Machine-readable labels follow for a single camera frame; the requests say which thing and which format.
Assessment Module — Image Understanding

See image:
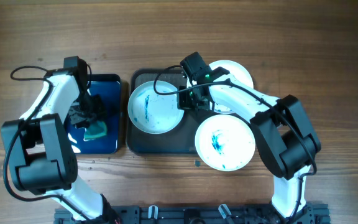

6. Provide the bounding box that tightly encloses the green sponge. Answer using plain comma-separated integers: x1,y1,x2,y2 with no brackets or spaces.
84,120,108,141

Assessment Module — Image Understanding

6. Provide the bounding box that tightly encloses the white plate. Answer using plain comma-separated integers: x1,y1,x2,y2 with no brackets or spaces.
195,114,256,172
127,81,184,134
180,57,254,114

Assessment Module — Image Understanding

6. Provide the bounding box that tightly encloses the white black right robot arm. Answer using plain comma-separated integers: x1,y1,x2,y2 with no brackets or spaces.
178,52,321,223

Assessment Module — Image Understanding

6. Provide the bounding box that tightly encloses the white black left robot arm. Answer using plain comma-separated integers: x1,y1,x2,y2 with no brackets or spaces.
1,56,122,223

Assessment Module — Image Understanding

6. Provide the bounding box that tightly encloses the blue water basin tray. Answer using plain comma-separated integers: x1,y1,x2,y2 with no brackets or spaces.
64,73,121,154

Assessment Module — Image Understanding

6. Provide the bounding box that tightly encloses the dark grey serving tray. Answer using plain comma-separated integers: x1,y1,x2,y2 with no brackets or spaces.
125,67,255,155

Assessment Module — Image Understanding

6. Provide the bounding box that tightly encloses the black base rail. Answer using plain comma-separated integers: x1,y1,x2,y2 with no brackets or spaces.
53,203,331,224

